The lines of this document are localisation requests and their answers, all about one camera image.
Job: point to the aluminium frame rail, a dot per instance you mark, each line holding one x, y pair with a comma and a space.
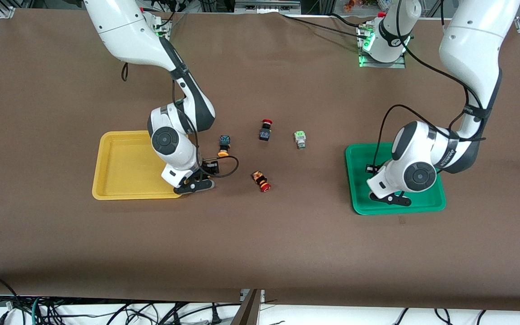
266, 5

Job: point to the red button black body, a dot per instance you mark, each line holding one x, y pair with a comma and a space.
266, 130

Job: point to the yellow plastic tray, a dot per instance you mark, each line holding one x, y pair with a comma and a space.
124, 167

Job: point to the green plastic tray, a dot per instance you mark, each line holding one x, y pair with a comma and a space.
359, 180

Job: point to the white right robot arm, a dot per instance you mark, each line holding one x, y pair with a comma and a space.
169, 140

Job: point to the green push button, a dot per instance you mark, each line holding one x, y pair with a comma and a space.
300, 139

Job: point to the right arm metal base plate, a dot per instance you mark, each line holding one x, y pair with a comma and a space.
164, 27

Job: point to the metal table leg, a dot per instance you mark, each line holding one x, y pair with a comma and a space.
250, 309

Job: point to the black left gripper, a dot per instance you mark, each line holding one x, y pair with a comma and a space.
371, 169

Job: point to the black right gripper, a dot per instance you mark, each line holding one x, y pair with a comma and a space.
209, 168

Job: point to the red button orange body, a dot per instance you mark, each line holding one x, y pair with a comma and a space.
261, 180

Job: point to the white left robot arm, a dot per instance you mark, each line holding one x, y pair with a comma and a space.
418, 174

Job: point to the brown table cover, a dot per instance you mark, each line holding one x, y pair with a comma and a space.
260, 248

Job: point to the yellow push button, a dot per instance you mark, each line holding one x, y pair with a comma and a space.
224, 145

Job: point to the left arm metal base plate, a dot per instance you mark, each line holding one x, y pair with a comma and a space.
364, 52

